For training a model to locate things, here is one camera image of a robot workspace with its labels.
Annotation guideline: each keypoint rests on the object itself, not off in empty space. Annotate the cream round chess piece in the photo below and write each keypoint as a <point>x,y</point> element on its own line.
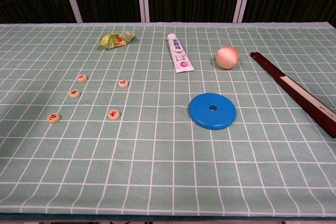
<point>114,114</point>
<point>53,118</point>
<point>74,93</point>
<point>123,83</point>
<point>82,77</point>

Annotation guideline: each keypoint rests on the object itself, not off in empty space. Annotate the blue disc with hole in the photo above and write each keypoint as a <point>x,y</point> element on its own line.
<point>204,116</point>

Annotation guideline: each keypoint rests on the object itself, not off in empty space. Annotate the white toothpaste tube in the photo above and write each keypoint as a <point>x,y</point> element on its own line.
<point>179,56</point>

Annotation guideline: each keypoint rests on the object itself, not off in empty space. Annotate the green checkered tablecloth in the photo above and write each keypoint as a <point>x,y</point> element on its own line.
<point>157,155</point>

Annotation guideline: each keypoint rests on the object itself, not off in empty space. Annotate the peach coloured ball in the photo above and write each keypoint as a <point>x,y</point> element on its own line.
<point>227,57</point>

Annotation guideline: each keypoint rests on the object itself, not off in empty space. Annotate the green crumpled snack packet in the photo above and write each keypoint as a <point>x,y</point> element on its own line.
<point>115,40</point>

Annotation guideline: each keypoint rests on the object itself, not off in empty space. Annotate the dark red folded fan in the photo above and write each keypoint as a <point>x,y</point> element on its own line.
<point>273,70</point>

